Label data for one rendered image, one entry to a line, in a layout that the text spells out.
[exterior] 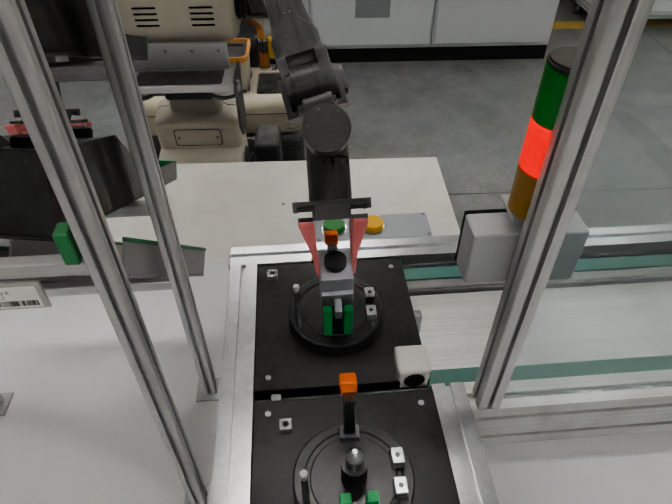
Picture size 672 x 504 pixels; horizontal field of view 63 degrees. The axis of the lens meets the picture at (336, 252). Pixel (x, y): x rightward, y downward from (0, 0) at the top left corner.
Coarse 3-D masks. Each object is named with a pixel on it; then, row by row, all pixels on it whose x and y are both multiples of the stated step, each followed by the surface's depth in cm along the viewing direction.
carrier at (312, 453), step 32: (256, 416) 70; (288, 416) 70; (320, 416) 70; (384, 416) 70; (416, 416) 70; (256, 448) 67; (288, 448) 67; (320, 448) 65; (352, 448) 59; (384, 448) 65; (416, 448) 67; (256, 480) 64; (288, 480) 64; (320, 480) 62; (352, 480) 60; (384, 480) 62; (416, 480) 64; (448, 480) 64
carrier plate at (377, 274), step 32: (288, 288) 87; (384, 288) 87; (256, 320) 82; (288, 320) 82; (384, 320) 82; (256, 352) 78; (288, 352) 78; (384, 352) 78; (256, 384) 74; (288, 384) 74; (320, 384) 74; (384, 384) 74
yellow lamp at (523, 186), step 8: (520, 168) 52; (520, 176) 52; (528, 176) 51; (512, 184) 54; (520, 184) 52; (528, 184) 51; (512, 192) 54; (520, 192) 52; (528, 192) 52; (512, 200) 54; (520, 200) 53; (528, 200) 52; (512, 208) 54; (520, 208) 53; (528, 208) 53; (520, 216) 54
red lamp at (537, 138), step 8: (528, 128) 49; (536, 128) 48; (544, 128) 47; (528, 136) 49; (536, 136) 48; (544, 136) 48; (528, 144) 50; (536, 144) 49; (544, 144) 48; (528, 152) 50; (536, 152) 49; (544, 152) 48; (520, 160) 51; (528, 160) 50; (536, 160) 49; (528, 168) 50; (536, 168) 50; (536, 176) 50
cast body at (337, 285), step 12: (324, 252) 74; (336, 252) 73; (348, 252) 74; (324, 264) 72; (336, 264) 72; (348, 264) 73; (324, 276) 72; (336, 276) 72; (348, 276) 72; (324, 288) 73; (336, 288) 73; (348, 288) 74; (324, 300) 74; (336, 300) 74; (348, 300) 75; (336, 312) 73
